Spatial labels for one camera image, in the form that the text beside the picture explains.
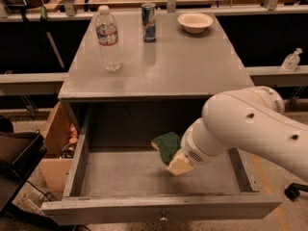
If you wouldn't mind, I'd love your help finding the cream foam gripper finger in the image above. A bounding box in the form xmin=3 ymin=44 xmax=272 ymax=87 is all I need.
xmin=167 ymin=150 xmax=193 ymax=175

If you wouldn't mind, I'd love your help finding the green and yellow sponge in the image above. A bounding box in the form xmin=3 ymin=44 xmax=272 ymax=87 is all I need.
xmin=151 ymin=132 xmax=180 ymax=166

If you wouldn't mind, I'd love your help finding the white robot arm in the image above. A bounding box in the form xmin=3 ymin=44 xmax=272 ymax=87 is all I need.
xmin=167 ymin=86 xmax=308 ymax=181

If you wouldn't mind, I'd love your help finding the open grey top drawer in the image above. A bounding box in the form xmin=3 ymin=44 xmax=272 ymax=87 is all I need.
xmin=42 ymin=122 xmax=281 ymax=225

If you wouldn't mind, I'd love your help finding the grey cabinet with top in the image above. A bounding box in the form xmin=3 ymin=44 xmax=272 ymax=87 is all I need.
xmin=59 ymin=12 xmax=253 ymax=137

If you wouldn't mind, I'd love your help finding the black chair caster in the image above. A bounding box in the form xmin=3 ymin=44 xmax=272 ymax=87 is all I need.
xmin=284 ymin=183 xmax=308 ymax=201

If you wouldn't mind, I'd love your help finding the wooden box with items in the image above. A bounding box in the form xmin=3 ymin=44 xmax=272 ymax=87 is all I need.
xmin=39 ymin=102 xmax=79 ymax=192

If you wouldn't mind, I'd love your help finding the white paper bowl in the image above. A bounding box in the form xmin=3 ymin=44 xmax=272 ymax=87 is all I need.
xmin=178 ymin=13 xmax=214 ymax=34

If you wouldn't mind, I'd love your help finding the clear soap dispenser bottle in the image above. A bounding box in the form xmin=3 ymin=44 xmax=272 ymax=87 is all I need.
xmin=281 ymin=48 xmax=302 ymax=72

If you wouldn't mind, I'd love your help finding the clear plastic water bottle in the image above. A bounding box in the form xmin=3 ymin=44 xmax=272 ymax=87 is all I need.
xmin=95 ymin=5 xmax=121 ymax=72

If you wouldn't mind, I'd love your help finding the blue silver energy drink can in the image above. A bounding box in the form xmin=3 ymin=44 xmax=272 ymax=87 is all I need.
xmin=141 ymin=2 xmax=156 ymax=42

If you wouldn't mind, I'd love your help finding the black tray at left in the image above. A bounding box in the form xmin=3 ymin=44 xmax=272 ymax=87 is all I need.
xmin=0 ymin=130 xmax=47 ymax=213

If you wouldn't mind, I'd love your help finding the small metal drawer handle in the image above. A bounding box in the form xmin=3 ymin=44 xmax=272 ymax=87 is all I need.
xmin=159 ymin=211 xmax=168 ymax=222

